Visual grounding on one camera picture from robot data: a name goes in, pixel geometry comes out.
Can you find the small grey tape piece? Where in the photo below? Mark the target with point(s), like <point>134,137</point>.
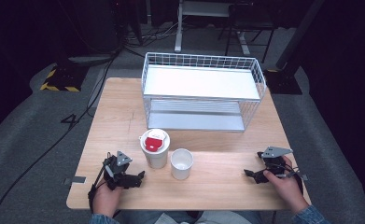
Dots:
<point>304,177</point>

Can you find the yellow black striped stand base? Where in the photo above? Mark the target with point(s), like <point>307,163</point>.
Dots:
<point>62,79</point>

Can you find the grey tape strip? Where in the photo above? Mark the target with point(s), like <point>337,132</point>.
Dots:
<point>75,180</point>

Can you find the white paper cup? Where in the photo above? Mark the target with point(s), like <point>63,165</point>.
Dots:
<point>181,165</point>

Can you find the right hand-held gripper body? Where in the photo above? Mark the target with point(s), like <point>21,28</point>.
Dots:
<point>273,152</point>

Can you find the person's legs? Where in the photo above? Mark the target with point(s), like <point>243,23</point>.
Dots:
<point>189,218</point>

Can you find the white cup with red lid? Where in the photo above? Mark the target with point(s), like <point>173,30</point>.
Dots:
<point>154,148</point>

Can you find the black stand with square base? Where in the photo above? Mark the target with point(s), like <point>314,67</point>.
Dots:
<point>284,79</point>

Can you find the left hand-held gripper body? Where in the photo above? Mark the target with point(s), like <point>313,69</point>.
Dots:
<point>115,174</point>

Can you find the person's left hand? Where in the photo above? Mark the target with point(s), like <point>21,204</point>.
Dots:
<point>106,199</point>

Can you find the person's right hand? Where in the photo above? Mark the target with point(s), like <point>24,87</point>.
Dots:
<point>287,189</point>

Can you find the black metal chair frame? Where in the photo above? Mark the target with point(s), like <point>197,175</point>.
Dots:
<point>248,21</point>

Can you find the white desk leg frame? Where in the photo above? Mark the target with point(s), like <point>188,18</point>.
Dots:
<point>183,18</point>

